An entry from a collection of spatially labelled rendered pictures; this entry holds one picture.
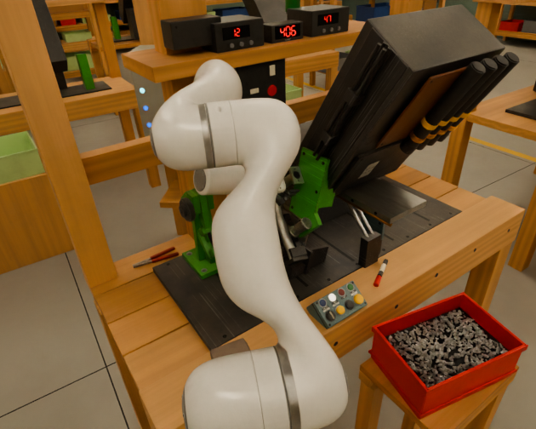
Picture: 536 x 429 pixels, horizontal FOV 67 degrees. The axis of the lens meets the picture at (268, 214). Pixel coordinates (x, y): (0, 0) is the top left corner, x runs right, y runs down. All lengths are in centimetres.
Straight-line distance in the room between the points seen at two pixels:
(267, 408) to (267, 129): 38
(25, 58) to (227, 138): 67
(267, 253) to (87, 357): 199
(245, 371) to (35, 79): 87
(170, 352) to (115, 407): 109
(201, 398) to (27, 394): 193
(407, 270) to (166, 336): 76
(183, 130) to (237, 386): 36
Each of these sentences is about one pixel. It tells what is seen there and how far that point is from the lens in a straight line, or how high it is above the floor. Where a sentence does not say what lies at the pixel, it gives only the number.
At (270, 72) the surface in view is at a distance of 130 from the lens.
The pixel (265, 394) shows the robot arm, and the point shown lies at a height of 128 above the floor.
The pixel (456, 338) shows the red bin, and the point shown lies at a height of 89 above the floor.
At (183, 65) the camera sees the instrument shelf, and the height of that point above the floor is 153.
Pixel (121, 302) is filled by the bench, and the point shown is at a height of 88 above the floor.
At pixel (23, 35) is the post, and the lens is 116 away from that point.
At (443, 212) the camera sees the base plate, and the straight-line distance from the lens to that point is 171.
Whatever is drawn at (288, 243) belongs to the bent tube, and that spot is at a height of 100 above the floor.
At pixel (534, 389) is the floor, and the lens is 242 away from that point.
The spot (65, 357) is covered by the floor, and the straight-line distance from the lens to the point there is 253.
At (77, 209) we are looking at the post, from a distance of 130.
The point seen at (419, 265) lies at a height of 90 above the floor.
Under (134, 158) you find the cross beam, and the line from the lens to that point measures 138.
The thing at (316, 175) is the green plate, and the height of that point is 122.
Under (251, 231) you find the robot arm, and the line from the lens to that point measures 57.
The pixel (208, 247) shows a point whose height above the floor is 99.
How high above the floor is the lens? 176
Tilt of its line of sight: 32 degrees down
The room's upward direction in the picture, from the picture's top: 3 degrees counter-clockwise
